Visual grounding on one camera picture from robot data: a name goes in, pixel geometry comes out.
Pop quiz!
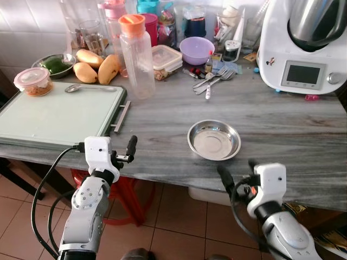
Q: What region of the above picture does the round steel dish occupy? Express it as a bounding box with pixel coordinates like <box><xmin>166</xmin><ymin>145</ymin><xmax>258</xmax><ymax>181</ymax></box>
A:
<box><xmin>187</xmin><ymin>120</ymin><xmax>242</xmax><ymax>161</ymax></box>

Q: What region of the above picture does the red plastic stool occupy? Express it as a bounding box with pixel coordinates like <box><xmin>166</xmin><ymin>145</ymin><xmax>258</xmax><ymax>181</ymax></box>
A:
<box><xmin>70</xmin><ymin>168</ymin><xmax>155</xmax><ymax>225</ymax></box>

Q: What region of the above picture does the grey wood-top table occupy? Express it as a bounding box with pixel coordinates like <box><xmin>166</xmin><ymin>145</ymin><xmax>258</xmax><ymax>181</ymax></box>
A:
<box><xmin>0</xmin><ymin>54</ymin><xmax>347</xmax><ymax>212</ymax></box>

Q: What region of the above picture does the dark robot right knee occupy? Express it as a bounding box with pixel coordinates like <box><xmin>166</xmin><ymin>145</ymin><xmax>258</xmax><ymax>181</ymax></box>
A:
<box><xmin>206</xmin><ymin>253</ymin><xmax>234</xmax><ymax>260</ymax></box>

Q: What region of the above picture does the green-rimmed glass cutting board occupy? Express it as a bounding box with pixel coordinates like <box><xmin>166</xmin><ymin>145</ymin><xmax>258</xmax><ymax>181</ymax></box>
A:
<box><xmin>0</xmin><ymin>84</ymin><xmax>131</xmax><ymax>150</ymax></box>

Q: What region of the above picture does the yellow mango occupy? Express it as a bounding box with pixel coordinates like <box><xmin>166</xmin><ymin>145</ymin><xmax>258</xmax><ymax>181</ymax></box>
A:
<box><xmin>73</xmin><ymin>62</ymin><xmax>99</xmax><ymax>83</ymax></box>
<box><xmin>98</xmin><ymin>54</ymin><xmax>121</xmax><ymax>85</ymax></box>
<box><xmin>76</xmin><ymin>50</ymin><xmax>104</xmax><ymax>68</ymax></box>

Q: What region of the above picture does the steel spoon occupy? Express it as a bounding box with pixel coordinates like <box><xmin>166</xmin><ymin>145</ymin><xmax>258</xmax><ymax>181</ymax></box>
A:
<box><xmin>65</xmin><ymin>83</ymin><xmax>117</xmax><ymax>93</ymax></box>

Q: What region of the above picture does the clear bottle orange cap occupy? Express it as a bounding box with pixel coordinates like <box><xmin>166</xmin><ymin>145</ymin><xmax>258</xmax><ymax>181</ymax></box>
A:
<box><xmin>118</xmin><ymin>14</ymin><xmax>156</xmax><ymax>100</ymax></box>

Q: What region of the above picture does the steel fork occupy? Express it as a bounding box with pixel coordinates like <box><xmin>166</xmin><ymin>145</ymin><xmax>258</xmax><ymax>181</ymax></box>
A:
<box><xmin>192</xmin><ymin>68</ymin><xmax>228</xmax><ymax>90</ymax></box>
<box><xmin>195</xmin><ymin>70</ymin><xmax>236</xmax><ymax>95</ymax></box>

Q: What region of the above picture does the clear square food container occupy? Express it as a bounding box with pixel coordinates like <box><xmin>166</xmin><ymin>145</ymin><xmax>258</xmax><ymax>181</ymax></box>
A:
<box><xmin>151</xmin><ymin>45</ymin><xmax>183</xmax><ymax>74</ymax></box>

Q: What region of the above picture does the steel bowl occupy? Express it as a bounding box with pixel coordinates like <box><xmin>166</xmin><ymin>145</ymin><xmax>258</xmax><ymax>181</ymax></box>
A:
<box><xmin>33</xmin><ymin>53</ymin><xmax>76</xmax><ymax>78</ymax></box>

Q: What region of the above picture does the small red-capped sauce bottle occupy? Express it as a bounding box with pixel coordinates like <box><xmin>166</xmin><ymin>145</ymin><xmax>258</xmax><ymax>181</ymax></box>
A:
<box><xmin>205</xmin><ymin>49</ymin><xmax>215</xmax><ymax>74</ymax></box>

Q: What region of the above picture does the green vegetable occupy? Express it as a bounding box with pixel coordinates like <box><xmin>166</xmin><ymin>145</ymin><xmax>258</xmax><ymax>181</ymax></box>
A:
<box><xmin>42</xmin><ymin>56</ymin><xmax>71</xmax><ymax>74</ymax></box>

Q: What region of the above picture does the purple plastic bowl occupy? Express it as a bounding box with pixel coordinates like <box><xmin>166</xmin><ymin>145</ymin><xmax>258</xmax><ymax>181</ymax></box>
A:
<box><xmin>179</xmin><ymin>37</ymin><xmax>215</xmax><ymax>66</ymax></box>

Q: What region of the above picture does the clear glass cup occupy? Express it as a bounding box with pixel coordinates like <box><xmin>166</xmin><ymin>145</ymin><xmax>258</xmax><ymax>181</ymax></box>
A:
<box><xmin>78</xmin><ymin>20</ymin><xmax>106</xmax><ymax>55</ymax></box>

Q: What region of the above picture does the round container pink lid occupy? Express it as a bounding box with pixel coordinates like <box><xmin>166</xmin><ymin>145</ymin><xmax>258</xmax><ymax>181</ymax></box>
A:
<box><xmin>14</xmin><ymin>67</ymin><xmax>54</xmax><ymax>97</ymax></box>

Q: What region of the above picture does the magenta plastic cup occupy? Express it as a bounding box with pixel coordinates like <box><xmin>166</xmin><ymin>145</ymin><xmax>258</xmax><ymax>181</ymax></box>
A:
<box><xmin>142</xmin><ymin>13</ymin><xmax>159</xmax><ymax>47</ymax></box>

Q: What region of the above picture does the white food processor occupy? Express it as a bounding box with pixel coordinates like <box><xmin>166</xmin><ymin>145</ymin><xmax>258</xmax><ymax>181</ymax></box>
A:
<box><xmin>258</xmin><ymin>0</ymin><xmax>347</xmax><ymax>95</ymax></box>

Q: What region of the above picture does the white squeeze tube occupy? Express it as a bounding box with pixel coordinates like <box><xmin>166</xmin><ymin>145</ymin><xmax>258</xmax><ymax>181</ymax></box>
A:
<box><xmin>225</xmin><ymin>8</ymin><xmax>246</xmax><ymax>60</ymax></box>

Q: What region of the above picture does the dark glass jar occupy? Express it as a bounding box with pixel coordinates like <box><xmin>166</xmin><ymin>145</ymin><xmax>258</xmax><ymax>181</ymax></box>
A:
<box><xmin>182</xmin><ymin>5</ymin><xmax>208</xmax><ymax>38</ymax></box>

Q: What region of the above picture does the clear bottle pink lid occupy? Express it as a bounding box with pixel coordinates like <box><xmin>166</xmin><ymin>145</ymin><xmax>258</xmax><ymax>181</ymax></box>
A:
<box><xmin>99</xmin><ymin>0</ymin><xmax>128</xmax><ymax>76</ymax></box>

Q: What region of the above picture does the teal container lid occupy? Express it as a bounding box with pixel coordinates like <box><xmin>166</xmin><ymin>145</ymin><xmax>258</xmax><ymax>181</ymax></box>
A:
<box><xmin>136</xmin><ymin>0</ymin><xmax>160</xmax><ymax>16</ymax></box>

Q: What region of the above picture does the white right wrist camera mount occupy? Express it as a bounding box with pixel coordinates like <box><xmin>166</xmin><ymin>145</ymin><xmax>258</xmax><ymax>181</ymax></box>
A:
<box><xmin>247</xmin><ymin>162</ymin><xmax>287</xmax><ymax>218</ymax></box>

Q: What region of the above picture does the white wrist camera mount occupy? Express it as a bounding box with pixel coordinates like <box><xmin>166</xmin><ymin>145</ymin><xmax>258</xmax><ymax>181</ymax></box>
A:
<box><xmin>247</xmin><ymin>162</ymin><xmax>287</xmax><ymax>218</ymax></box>
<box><xmin>84</xmin><ymin>136</ymin><xmax>121</xmax><ymax>182</ymax></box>

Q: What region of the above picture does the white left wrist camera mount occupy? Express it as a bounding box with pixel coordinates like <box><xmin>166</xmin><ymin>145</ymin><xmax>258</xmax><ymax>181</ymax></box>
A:
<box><xmin>84</xmin><ymin>136</ymin><xmax>121</xmax><ymax>182</ymax></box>

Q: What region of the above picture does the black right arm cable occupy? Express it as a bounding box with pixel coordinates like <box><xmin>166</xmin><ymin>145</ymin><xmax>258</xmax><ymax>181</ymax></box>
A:
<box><xmin>229</xmin><ymin>173</ymin><xmax>282</xmax><ymax>260</ymax></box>

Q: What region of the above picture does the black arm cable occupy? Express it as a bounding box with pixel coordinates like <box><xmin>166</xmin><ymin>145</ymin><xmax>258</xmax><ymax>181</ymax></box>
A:
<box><xmin>229</xmin><ymin>173</ymin><xmax>282</xmax><ymax>260</ymax></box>
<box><xmin>47</xmin><ymin>190</ymin><xmax>74</xmax><ymax>253</ymax></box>
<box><xmin>31</xmin><ymin>144</ymin><xmax>86</xmax><ymax>258</ymax></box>

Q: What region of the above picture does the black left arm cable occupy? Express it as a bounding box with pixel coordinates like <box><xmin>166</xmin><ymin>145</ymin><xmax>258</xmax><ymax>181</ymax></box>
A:
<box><xmin>47</xmin><ymin>190</ymin><xmax>74</xmax><ymax>253</ymax></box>
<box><xmin>31</xmin><ymin>144</ymin><xmax>86</xmax><ymax>258</ymax></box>

